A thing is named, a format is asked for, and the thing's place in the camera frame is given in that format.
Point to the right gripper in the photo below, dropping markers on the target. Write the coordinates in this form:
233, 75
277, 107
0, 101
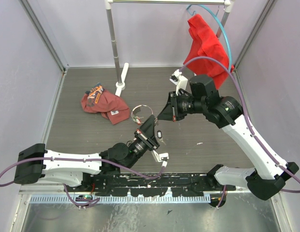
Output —
171, 112

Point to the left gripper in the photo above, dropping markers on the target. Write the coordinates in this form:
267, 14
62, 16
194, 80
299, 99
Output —
145, 134

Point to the large metal keyring with clips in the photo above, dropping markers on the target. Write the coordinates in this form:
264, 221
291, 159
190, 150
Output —
141, 111

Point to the key with green tag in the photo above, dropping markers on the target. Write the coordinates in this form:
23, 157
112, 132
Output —
137, 119

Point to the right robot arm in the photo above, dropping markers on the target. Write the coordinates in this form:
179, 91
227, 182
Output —
199, 95

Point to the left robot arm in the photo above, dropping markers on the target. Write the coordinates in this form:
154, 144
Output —
36, 162

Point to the key with black windowed tag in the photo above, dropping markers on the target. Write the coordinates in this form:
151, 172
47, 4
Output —
160, 137

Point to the crumpled dusty red shirt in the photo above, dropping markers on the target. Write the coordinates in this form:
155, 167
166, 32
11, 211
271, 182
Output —
109, 105

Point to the white clothes rack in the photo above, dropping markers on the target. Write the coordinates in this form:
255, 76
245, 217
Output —
121, 73

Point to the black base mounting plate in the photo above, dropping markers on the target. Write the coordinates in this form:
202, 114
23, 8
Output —
119, 185

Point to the red cloth on hanger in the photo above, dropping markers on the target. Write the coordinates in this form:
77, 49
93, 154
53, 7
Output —
205, 43

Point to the blue clothes hanger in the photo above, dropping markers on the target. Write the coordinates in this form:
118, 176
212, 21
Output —
221, 24

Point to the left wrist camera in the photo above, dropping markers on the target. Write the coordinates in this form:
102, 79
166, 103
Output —
163, 157

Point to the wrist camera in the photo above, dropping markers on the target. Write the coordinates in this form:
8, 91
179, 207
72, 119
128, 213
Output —
179, 80
163, 157

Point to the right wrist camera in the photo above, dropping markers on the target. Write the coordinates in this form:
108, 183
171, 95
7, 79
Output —
179, 80

